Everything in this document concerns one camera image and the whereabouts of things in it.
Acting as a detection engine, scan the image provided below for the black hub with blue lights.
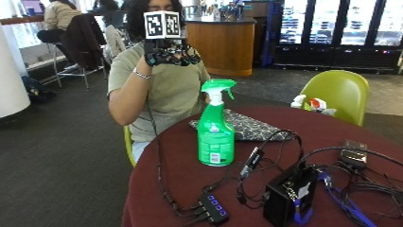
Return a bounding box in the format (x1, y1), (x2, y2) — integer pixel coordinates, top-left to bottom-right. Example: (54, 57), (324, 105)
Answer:
(197, 192), (230, 226)

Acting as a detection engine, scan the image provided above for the black dongle cable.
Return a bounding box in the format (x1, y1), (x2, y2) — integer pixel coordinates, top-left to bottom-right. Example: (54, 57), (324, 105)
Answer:
(232, 129), (304, 210)

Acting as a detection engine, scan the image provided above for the the person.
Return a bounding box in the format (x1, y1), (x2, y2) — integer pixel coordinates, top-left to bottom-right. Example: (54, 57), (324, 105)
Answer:
(106, 0), (211, 164)

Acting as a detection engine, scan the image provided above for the silver bracelet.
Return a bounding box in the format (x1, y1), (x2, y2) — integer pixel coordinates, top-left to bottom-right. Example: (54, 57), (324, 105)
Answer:
(131, 67), (154, 80)

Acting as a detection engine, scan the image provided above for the white column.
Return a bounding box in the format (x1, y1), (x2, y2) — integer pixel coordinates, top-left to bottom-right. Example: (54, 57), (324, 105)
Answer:
(0, 24), (33, 120)

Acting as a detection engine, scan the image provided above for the blue cable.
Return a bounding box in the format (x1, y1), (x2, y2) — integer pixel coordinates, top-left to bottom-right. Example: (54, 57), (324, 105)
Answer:
(294, 171), (377, 227)

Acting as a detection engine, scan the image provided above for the small black device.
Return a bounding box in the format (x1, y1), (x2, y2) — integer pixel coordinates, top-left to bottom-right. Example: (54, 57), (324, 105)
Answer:
(339, 139), (368, 169)

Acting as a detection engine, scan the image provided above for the dark jacket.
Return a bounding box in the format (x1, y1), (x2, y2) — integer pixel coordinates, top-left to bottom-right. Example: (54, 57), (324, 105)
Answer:
(61, 13), (107, 71)

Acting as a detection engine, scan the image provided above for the black white patterned pouch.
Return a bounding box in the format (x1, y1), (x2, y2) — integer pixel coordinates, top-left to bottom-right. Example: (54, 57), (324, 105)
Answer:
(187, 108), (295, 142)

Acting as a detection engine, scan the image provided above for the yellow green seat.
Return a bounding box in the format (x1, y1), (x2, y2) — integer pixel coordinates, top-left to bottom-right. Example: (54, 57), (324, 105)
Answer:
(122, 125), (138, 168)

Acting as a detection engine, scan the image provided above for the beige garment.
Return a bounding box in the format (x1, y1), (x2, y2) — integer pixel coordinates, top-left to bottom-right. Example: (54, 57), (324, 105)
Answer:
(103, 24), (129, 61)

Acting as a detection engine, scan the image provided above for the green spray bottle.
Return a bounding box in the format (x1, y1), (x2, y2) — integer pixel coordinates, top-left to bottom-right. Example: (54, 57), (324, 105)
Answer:
(197, 79), (238, 167)

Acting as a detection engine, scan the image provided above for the group of bottles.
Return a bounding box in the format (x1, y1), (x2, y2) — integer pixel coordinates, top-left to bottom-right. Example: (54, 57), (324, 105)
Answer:
(197, 0), (246, 21)

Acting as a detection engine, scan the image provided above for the metal bar stool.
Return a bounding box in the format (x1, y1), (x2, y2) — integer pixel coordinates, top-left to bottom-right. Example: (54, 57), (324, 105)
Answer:
(50, 42), (107, 92)

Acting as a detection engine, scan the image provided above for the lime green shell chair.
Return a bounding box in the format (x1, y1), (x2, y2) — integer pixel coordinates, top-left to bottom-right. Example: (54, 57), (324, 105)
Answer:
(298, 69), (371, 128)

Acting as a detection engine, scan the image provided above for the white marker cube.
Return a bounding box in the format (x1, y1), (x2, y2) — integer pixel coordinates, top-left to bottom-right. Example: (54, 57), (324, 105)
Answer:
(142, 10), (182, 41)

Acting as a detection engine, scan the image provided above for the black glove cable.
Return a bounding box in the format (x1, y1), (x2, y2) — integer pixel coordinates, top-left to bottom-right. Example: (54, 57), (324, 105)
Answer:
(143, 94), (203, 219)

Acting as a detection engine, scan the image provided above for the black electronics box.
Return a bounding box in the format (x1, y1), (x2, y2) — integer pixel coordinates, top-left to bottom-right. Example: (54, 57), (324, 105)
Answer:
(262, 165), (320, 227)

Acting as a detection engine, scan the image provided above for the black glass-door refrigerator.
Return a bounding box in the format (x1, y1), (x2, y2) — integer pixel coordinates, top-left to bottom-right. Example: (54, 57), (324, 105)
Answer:
(271, 0), (403, 70)

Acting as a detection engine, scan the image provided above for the white red spray bottle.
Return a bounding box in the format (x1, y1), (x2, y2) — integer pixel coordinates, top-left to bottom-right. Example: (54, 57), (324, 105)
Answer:
(290, 94), (338, 117)

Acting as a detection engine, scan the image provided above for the black adapter dongle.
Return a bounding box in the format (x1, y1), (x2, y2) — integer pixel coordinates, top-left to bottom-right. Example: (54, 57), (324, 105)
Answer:
(238, 146), (266, 181)

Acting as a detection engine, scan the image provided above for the tangle of black cables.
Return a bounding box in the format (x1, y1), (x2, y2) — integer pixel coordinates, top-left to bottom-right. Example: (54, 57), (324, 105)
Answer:
(298, 146), (403, 221)

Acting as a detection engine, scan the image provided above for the round wooden counter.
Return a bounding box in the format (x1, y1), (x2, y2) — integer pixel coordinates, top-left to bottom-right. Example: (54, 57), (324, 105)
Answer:
(183, 16), (258, 78)

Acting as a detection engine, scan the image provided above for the dark backpack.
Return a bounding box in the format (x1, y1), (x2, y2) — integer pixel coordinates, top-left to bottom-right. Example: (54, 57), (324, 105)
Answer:
(20, 75), (58, 103)

